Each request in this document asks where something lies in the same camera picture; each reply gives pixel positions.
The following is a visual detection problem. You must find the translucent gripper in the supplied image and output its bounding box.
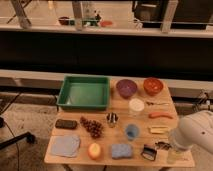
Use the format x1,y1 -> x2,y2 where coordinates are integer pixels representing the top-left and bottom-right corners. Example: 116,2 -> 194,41
167,131 -> 182,164

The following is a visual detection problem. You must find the blue sponge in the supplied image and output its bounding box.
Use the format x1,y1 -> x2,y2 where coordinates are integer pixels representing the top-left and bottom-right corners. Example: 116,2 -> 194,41
111,144 -> 133,159

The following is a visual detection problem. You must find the red bowl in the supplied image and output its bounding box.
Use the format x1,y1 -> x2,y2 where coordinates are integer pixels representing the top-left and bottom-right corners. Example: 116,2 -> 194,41
143,77 -> 163,96

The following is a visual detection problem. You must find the green plastic tray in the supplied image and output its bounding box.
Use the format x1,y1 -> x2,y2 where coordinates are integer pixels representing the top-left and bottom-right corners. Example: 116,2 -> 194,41
57,76 -> 110,110

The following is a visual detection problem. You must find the yellow red apple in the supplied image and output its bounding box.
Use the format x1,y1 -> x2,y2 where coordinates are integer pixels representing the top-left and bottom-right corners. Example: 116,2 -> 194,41
88,143 -> 101,160

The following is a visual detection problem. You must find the blue plastic cup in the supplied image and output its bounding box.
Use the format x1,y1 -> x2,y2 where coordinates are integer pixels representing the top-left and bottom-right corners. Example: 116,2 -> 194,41
125,124 -> 140,141

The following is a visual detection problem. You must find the small metal cup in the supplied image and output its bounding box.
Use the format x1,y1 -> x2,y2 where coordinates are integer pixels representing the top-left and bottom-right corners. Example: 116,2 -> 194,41
107,113 -> 118,128

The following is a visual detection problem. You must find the yellow banana toy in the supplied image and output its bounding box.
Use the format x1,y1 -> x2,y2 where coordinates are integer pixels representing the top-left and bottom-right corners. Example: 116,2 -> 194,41
148,126 -> 170,134

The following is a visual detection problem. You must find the blue folded cloth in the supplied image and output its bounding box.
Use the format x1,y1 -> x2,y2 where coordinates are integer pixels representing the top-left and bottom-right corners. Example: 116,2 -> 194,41
50,135 -> 81,158

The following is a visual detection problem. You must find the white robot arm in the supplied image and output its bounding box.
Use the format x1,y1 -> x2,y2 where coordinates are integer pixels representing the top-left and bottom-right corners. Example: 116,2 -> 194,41
167,110 -> 213,164

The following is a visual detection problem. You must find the dark brown eraser block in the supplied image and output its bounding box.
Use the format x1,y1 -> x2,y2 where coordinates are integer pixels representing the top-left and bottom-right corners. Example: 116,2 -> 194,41
55,119 -> 78,129

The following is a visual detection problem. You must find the bunch of dark grapes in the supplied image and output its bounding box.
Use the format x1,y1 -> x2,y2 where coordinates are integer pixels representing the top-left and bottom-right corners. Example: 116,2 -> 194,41
80,117 -> 103,139

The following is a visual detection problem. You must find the clear cup white lid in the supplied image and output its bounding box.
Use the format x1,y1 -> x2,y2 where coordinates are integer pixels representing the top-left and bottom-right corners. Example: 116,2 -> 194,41
129,98 -> 144,116

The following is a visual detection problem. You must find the black handled brush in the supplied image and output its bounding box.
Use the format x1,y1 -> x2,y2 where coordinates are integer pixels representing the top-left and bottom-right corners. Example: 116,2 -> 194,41
141,141 -> 171,161

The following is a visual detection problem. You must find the purple bowl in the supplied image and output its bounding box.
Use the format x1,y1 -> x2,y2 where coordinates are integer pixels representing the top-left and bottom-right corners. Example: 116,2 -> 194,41
116,79 -> 137,98

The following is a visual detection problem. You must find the black office chair base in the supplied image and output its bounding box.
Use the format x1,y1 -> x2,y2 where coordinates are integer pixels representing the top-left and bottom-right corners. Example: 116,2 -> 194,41
0,117 -> 36,150

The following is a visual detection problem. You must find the orange sausage toy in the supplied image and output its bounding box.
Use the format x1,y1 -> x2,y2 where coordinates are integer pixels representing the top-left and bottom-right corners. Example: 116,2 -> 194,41
148,112 -> 173,119

